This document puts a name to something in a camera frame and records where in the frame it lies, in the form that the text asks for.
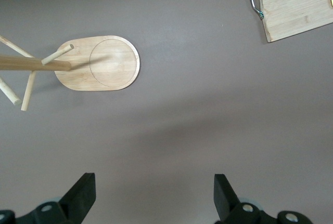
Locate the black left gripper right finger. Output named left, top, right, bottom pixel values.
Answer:
left=214, top=174, right=314, bottom=224

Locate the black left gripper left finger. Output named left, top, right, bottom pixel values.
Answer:
left=0, top=173, right=96, bottom=224

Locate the wooden cup rack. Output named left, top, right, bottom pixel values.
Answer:
left=0, top=34, right=141, bottom=112

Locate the brown table cover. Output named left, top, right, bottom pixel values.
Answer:
left=0, top=0, right=333, bottom=224

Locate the wooden cutting board metal handle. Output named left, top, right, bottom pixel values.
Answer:
left=246, top=0, right=333, bottom=44

